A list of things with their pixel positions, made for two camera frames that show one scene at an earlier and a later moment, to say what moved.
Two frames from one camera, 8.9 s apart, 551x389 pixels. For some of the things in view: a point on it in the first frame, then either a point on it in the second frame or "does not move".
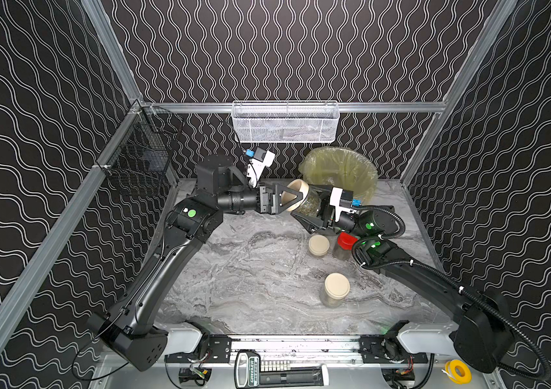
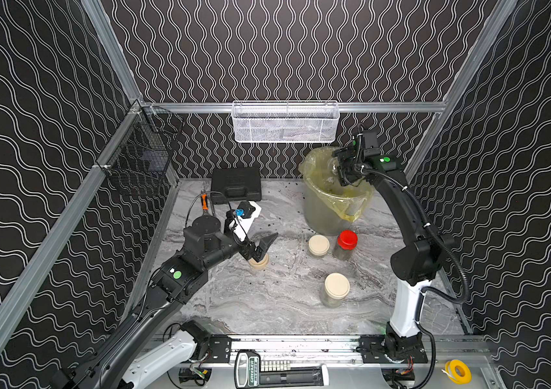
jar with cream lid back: [318, 245] does not move
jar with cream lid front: [336, 287] does not move
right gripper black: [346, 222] -> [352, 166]
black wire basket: [139, 156] does not move
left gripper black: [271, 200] -> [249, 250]
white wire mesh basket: [286, 121] does not move
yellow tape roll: [458, 371] does not move
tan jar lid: [299, 185] -> [260, 264]
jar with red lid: [345, 242] does not move
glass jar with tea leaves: [311, 205] -> [333, 164]
